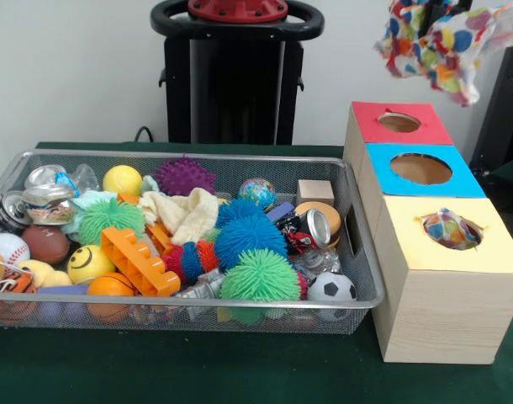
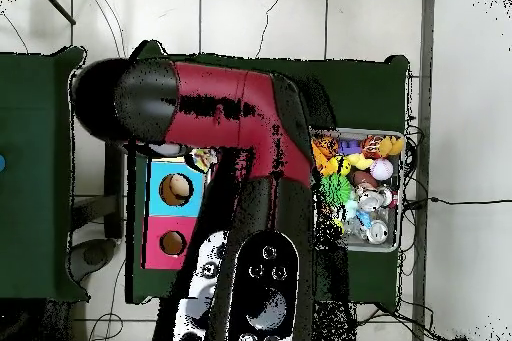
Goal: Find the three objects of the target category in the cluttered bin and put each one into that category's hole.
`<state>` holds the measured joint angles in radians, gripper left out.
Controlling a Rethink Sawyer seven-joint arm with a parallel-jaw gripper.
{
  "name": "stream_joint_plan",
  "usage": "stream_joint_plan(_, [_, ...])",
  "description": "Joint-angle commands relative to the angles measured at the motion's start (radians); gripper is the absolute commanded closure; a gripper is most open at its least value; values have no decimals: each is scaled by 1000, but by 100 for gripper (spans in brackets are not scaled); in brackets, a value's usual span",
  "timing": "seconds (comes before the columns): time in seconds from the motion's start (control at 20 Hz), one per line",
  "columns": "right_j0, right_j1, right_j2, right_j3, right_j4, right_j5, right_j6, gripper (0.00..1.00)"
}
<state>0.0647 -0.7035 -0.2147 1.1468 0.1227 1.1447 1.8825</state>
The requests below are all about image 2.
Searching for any polka dot cloth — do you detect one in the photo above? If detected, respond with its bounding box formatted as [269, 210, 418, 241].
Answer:
[184, 147, 219, 174]

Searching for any wooden box with three holes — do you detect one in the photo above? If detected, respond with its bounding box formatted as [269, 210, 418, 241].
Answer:
[141, 154, 209, 271]

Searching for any shallow metal mesh bin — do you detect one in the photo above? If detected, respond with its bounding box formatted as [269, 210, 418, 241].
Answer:
[311, 127, 406, 253]

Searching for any orange toy building brick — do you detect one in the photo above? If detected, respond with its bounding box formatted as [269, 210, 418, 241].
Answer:
[311, 136, 339, 177]

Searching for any green spiky rubber ball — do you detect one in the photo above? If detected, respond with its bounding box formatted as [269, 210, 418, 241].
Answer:
[319, 173, 352, 207]

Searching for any yellow smiley face ball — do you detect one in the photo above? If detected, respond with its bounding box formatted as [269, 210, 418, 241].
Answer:
[333, 155, 352, 177]

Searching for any white baseball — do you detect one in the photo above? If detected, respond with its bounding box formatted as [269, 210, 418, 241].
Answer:
[369, 157, 395, 182]

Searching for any dark green table cloth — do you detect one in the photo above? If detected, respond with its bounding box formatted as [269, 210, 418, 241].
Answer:
[125, 39, 411, 312]
[0, 46, 90, 304]

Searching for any black tripod leg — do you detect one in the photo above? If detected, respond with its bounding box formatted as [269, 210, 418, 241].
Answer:
[33, 0, 77, 26]

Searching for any black floor cable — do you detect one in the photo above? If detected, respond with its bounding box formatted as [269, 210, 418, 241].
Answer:
[403, 195, 512, 207]

